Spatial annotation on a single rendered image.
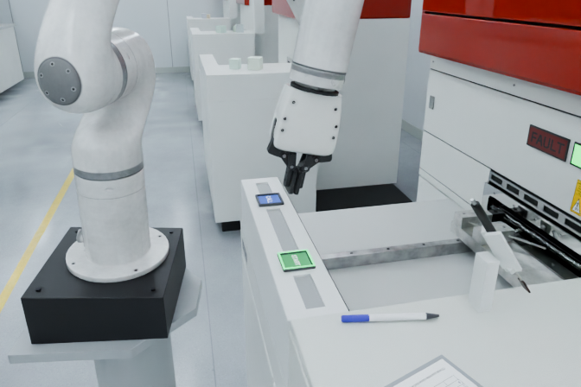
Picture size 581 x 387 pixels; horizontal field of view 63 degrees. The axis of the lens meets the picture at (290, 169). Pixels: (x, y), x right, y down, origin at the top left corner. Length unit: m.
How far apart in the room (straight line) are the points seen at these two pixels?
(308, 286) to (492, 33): 0.73
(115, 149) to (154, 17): 7.86
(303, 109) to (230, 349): 1.55
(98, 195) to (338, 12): 0.50
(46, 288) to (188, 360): 1.23
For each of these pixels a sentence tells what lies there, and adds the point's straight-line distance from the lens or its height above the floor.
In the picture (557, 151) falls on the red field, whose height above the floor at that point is 1.09.
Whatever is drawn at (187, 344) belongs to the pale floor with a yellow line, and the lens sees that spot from 2.19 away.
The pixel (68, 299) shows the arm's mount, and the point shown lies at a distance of 0.92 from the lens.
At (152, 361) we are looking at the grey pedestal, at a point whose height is 0.70.
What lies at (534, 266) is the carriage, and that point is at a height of 0.88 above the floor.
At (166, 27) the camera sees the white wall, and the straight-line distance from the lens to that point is 8.69.
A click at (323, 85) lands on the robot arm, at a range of 0.70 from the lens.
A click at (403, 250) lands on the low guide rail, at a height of 0.85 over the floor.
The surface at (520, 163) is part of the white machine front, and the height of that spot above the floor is 1.03.
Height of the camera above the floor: 1.41
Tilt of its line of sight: 21 degrees down
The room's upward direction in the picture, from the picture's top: straight up
